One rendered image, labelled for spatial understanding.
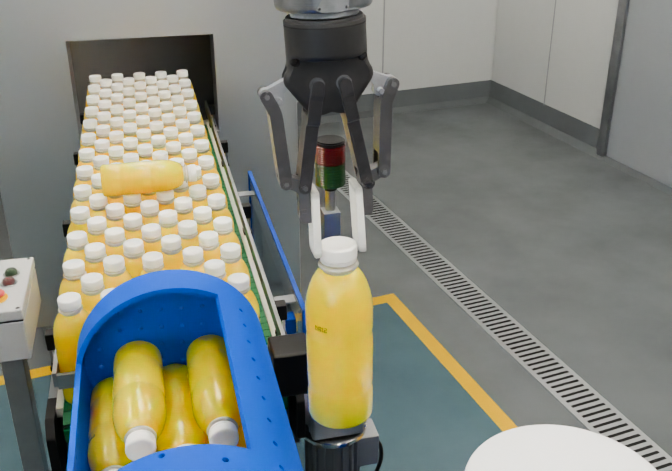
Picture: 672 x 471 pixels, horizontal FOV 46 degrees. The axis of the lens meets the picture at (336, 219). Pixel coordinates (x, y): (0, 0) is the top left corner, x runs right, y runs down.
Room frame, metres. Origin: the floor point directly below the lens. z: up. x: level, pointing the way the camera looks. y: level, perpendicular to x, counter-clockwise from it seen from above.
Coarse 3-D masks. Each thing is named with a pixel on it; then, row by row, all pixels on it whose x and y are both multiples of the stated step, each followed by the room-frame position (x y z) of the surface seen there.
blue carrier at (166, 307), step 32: (128, 288) 1.01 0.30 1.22; (160, 288) 0.99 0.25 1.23; (192, 288) 1.00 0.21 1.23; (224, 288) 1.04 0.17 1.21; (96, 320) 0.97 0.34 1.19; (128, 320) 1.03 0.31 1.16; (160, 320) 1.04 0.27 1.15; (192, 320) 1.05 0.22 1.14; (224, 320) 0.94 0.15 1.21; (256, 320) 1.03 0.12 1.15; (96, 352) 1.02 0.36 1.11; (256, 352) 0.91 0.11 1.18; (256, 384) 0.82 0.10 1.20; (256, 416) 0.75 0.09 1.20; (192, 448) 0.66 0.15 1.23; (224, 448) 0.66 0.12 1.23; (256, 448) 0.68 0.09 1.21; (288, 448) 0.73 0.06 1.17
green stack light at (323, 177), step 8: (320, 168) 1.54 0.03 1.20; (328, 168) 1.53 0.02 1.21; (336, 168) 1.54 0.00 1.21; (344, 168) 1.55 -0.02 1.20; (320, 176) 1.54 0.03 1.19; (328, 176) 1.53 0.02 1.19; (336, 176) 1.54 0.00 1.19; (344, 176) 1.55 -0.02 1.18; (320, 184) 1.54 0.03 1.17; (328, 184) 1.53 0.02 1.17; (336, 184) 1.54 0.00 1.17; (344, 184) 1.55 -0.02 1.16
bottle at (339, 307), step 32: (320, 288) 0.70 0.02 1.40; (352, 288) 0.69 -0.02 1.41; (320, 320) 0.69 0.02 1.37; (352, 320) 0.68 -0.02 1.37; (320, 352) 0.69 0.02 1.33; (352, 352) 0.68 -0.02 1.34; (320, 384) 0.69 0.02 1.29; (352, 384) 0.68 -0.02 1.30; (320, 416) 0.68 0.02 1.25; (352, 416) 0.68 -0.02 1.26
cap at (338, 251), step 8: (328, 240) 0.73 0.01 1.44; (336, 240) 0.73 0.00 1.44; (344, 240) 0.73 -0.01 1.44; (352, 240) 0.73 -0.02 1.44; (328, 248) 0.71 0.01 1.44; (336, 248) 0.71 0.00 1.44; (344, 248) 0.71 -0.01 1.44; (352, 248) 0.71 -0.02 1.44; (328, 256) 0.70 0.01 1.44; (336, 256) 0.70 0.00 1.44; (344, 256) 0.70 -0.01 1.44; (352, 256) 0.71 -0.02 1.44; (328, 264) 0.70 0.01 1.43; (336, 264) 0.70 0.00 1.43; (344, 264) 0.70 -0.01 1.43
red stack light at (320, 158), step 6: (318, 150) 1.54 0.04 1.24; (324, 150) 1.53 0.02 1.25; (330, 150) 1.53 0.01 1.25; (336, 150) 1.54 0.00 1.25; (342, 150) 1.55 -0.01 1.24; (318, 156) 1.54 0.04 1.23; (324, 156) 1.53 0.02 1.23; (330, 156) 1.53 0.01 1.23; (336, 156) 1.54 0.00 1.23; (342, 156) 1.55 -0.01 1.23; (318, 162) 1.54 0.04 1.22; (324, 162) 1.53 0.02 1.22; (330, 162) 1.53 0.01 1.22; (336, 162) 1.54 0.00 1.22; (342, 162) 1.55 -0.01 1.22
